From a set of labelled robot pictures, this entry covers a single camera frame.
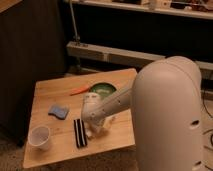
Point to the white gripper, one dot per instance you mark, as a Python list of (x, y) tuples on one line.
[(107, 122)]

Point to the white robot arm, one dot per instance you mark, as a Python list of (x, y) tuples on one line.
[(166, 106)]

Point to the metal pole stand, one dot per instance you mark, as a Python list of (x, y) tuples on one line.
[(76, 37)]

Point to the green plate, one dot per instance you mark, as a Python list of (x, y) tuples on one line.
[(104, 89)]

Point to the orange carrot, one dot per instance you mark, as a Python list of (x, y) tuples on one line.
[(79, 90)]

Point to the blue sponge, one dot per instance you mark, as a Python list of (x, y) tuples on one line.
[(58, 112)]

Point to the wooden folding table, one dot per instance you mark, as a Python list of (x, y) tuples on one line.
[(63, 144)]

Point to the white paper cup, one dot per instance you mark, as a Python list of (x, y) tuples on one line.
[(40, 137)]

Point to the long white shelf beam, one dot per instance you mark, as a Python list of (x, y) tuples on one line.
[(111, 55)]

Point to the upper white shelf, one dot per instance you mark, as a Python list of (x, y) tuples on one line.
[(142, 8)]

